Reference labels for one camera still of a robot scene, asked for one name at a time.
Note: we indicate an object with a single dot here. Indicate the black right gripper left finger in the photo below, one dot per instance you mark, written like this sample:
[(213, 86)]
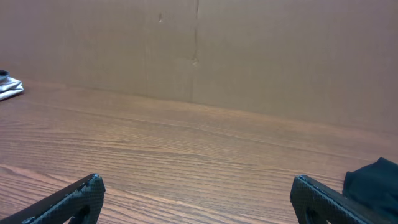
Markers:
[(80, 202)]

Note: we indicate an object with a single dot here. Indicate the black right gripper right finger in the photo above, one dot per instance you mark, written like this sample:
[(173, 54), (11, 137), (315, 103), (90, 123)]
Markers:
[(315, 203)]

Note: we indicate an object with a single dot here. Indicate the black folded garment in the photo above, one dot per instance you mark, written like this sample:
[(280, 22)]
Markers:
[(4, 74)]

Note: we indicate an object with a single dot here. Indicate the white folded garment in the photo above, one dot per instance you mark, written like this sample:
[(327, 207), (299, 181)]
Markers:
[(10, 87)]

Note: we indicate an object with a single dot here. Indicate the black polo shirt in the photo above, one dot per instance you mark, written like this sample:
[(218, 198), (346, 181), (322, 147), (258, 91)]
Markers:
[(375, 187)]

